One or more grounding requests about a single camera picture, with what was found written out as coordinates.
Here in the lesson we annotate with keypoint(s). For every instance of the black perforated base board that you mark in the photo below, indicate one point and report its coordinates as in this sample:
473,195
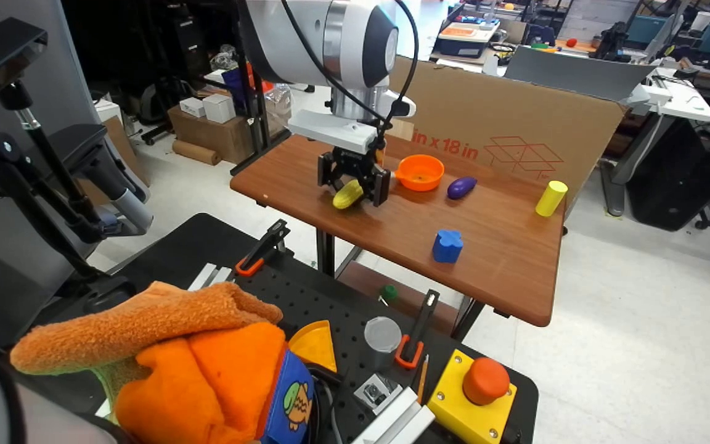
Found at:
320,296

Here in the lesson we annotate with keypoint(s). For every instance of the yellow cylinder block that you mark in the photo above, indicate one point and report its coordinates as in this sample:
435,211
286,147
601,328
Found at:
551,198

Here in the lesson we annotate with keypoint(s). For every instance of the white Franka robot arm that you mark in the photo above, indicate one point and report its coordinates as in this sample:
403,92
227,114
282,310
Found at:
320,40

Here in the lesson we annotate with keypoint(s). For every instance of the yellow wedge piece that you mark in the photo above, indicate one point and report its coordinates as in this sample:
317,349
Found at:
317,347

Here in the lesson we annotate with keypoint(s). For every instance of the green round knob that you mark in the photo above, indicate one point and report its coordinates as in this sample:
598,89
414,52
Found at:
388,293

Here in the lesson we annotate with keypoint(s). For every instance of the black white fiducial tag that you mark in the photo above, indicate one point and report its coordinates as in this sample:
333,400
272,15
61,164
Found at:
378,394

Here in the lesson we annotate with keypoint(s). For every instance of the yellow emergency stop box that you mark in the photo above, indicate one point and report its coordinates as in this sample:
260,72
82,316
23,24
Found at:
456,416

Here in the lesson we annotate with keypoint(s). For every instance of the purple toy eggplant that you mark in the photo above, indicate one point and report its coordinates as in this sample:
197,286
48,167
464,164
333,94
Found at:
461,189

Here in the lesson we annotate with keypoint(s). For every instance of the white background table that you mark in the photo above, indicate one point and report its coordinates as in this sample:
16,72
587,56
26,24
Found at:
670,98

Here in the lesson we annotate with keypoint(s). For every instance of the red emergency stop button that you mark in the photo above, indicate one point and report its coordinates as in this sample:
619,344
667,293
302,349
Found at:
485,380

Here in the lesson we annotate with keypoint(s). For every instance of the orange pencil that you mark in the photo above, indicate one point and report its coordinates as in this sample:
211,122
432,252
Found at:
421,378

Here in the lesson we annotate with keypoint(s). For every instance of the orange fluffy towel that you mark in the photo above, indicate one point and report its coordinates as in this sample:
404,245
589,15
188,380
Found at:
174,362

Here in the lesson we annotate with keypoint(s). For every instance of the brown cardboard box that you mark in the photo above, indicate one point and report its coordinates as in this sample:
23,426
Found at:
211,135

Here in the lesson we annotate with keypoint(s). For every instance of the black orange spring clamp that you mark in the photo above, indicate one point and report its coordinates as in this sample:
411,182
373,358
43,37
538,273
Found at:
262,245
416,328

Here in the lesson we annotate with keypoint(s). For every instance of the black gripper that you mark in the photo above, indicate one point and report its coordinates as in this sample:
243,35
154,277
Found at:
356,162

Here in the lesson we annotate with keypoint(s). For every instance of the blue toy block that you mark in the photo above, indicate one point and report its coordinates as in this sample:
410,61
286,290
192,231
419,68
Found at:
447,245

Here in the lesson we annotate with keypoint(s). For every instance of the blue printed cloth patch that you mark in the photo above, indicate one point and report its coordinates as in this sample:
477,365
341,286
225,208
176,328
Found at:
289,404

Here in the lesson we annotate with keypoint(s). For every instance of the brown wooden table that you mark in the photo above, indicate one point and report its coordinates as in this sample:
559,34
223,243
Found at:
388,236

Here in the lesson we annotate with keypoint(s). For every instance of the silver aluminium profile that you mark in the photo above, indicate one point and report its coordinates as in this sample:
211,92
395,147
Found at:
395,418
208,277

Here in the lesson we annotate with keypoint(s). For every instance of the orange bowl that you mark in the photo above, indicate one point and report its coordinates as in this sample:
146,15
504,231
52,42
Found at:
419,173

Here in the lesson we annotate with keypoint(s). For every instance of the yellow toy maize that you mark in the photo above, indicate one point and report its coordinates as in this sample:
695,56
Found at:
346,195

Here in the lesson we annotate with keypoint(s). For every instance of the brown cardboard sheet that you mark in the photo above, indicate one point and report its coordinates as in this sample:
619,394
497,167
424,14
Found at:
493,111

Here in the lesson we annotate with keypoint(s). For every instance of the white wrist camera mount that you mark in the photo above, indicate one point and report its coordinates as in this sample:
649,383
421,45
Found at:
331,129

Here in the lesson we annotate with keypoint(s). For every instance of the grey panel board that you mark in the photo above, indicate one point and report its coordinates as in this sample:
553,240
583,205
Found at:
577,74

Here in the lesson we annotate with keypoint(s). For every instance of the black bag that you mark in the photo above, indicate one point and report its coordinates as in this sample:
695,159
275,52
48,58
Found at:
676,177

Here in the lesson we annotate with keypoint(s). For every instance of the grey round disc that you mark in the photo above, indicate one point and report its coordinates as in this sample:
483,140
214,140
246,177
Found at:
383,335

